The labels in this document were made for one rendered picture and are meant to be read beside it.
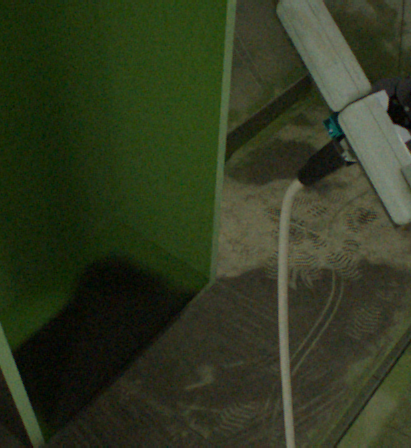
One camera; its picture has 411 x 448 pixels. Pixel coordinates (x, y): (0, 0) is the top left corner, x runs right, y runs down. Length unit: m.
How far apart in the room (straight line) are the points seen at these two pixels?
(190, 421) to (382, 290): 0.78
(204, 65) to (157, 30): 0.12
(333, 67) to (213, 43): 0.45
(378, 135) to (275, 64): 2.31
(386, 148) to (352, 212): 1.70
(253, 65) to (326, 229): 0.95
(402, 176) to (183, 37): 0.60
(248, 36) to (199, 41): 1.80
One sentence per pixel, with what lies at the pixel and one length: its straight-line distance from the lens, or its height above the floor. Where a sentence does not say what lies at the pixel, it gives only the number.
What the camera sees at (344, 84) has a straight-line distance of 0.75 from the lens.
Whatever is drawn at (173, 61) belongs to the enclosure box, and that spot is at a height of 1.07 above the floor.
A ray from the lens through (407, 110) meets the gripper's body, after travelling 0.83.
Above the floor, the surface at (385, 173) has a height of 1.15.
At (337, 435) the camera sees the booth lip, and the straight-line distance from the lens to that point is 1.80.
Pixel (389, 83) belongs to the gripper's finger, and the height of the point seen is 1.19.
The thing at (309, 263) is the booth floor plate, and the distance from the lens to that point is 2.23.
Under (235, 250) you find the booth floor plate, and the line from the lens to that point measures 2.30.
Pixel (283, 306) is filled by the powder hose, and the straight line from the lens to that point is 1.11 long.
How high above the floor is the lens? 1.58
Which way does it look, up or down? 39 degrees down
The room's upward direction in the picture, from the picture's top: 10 degrees counter-clockwise
